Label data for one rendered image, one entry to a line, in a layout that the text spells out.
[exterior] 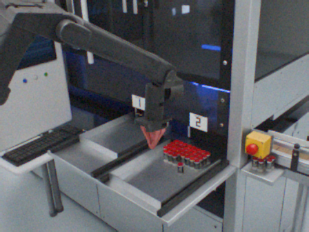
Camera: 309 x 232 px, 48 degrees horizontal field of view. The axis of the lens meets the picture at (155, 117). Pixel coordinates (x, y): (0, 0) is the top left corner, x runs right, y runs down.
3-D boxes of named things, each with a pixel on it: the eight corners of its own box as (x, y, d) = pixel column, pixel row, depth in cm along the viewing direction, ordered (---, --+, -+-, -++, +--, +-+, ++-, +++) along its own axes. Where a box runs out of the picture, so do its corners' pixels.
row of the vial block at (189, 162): (165, 155, 143) (165, 145, 141) (201, 170, 132) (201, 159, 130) (162, 157, 142) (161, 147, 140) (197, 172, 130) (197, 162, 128)
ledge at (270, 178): (258, 158, 142) (258, 155, 141) (288, 169, 133) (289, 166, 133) (240, 173, 132) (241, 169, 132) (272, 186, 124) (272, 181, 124)
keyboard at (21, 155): (69, 126, 189) (68, 122, 188) (86, 132, 181) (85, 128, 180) (1, 158, 161) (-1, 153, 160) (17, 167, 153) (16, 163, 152)
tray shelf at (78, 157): (127, 117, 183) (127, 114, 182) (245, 163, 139) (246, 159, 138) (47, 154, 152) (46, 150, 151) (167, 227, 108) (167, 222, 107)
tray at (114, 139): (133, 117, 179) (133, 110, 178) (172, 131, 163) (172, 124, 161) (79, 141, 157) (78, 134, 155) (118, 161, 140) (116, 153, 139)
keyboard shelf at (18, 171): (62, 124, 198) (61, 120, 197) (95, 137, 182) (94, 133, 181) (-14, 159, 166) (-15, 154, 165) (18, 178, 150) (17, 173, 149)
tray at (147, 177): (170, 145, 150) (170, 138, 149) (220, 166, 134) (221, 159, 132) (109, 180, 128) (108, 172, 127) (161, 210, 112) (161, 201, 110)
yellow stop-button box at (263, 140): (254, 145, 132) (255, 128, 129) (272, 151, 127) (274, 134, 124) (243, 153, 127) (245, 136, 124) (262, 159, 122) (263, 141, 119)
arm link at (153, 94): (141, 81, 101) (155, 84, 97) (158, 78, 106) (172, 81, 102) (141, 103, 103) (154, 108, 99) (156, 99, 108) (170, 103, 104)
